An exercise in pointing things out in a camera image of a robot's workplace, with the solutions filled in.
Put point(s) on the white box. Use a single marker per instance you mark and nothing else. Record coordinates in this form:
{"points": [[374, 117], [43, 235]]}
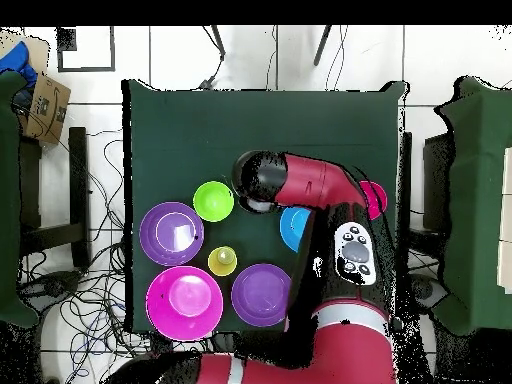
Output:
{"points": [[506, 240]]}

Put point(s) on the black power strip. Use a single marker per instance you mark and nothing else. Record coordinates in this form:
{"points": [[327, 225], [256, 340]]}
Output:
{"points": [[162, 344]]}

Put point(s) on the purple bowl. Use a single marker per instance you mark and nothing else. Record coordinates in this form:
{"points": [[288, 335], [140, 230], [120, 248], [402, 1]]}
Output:
{"points": [[158, 248], [260, 296]]}

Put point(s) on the large pink bowl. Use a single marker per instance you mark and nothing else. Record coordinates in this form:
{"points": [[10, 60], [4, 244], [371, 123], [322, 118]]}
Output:
{"points": [[184, 303]]}

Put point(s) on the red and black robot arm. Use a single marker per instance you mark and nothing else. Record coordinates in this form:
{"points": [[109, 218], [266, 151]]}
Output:
{"points": [[312, 180]]}

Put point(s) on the green cloth side table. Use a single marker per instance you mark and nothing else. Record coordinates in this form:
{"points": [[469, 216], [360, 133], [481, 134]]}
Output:
{"points": [[8, 200], [480, 160]]}

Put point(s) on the grey pedestal leg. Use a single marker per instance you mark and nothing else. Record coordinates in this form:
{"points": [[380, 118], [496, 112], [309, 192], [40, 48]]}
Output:
{"points": [[52, 284], [430, 292]]}

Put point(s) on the small red bowl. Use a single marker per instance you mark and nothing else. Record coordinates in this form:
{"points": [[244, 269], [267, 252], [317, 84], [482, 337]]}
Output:
{"points": [[376, 200]]}

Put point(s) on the black wooden stand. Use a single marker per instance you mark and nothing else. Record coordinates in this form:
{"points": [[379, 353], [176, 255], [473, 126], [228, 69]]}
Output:
{"points": [[438, 180], [78, 180]]}

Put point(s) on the cardboard box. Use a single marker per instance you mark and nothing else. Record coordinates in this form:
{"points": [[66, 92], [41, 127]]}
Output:
{"points": [[48, 108]]}

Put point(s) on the black camera tripod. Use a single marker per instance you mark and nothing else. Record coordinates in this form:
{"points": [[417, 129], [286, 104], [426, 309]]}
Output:
{"points": [[218, 42]]}

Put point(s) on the blue bowl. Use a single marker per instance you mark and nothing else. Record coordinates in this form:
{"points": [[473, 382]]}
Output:
{"points": [[292, 228]]}

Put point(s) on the yellow cup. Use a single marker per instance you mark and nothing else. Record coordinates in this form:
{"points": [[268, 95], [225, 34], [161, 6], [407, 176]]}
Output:
{"points": [[222, 260]]}

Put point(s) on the blue cloth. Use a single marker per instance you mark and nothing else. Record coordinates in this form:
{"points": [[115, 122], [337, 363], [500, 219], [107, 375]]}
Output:
{"points": [[18, 60]]}

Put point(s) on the dark green tablecloth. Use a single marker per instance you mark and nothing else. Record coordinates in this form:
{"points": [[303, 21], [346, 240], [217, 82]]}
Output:
{"points": [[200, 128]]}

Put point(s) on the small green bowl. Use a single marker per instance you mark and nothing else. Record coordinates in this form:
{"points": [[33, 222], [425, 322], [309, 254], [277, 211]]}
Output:
{"points": [[213, 201]]}

